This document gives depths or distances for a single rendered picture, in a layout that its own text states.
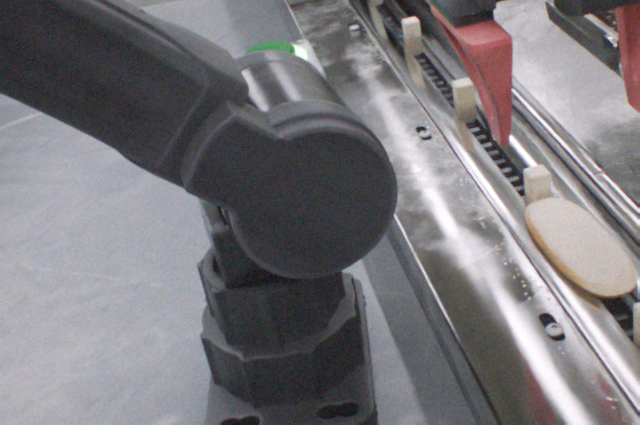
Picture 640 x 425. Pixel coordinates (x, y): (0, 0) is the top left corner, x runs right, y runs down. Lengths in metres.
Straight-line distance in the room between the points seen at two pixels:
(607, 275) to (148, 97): 0.25
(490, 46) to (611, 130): 0.29
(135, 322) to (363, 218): 0.22
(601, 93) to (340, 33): 0.23
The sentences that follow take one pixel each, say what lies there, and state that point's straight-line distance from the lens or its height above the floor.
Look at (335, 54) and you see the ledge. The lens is 0.80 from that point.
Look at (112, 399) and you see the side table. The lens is 0.56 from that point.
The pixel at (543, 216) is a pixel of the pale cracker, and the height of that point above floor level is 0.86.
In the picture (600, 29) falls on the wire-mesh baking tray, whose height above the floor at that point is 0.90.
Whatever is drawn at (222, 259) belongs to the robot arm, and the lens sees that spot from 0.46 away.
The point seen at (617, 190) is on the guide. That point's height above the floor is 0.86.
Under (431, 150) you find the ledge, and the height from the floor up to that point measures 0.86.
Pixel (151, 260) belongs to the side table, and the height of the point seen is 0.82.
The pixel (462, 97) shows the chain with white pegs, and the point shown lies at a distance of 0.70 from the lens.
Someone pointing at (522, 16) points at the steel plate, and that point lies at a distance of 0.94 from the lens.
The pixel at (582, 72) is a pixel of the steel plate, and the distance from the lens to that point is 0.81.
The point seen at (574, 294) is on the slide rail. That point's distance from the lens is 0.51.
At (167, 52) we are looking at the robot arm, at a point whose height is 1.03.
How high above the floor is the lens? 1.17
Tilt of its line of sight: 30 degrees down
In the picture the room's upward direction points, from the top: 11 degrees counter-clockwise
